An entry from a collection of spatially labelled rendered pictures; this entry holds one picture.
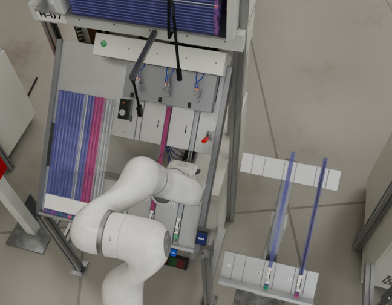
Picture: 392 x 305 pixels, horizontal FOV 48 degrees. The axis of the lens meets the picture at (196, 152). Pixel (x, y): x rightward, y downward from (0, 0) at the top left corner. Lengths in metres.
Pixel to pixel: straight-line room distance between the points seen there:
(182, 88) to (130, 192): 0.67
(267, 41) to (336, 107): 0.82
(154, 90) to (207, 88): 0.20
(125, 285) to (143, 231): 0.14
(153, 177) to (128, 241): 0.17
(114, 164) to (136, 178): 1.08
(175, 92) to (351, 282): 1.46
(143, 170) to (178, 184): 0.27
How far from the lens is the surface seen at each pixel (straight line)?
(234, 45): 1.49
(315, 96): 3.22
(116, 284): 1.05
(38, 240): 2.71
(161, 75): 1.61
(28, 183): 2.95
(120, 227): 0.97
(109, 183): 1.77
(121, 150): 2.13
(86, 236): 0.99
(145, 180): 1.02
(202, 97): 1.57
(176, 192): 1.28
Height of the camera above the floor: 2.31
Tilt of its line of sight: 54 degrees down
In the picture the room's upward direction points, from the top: 4 degrees counter-clockwise
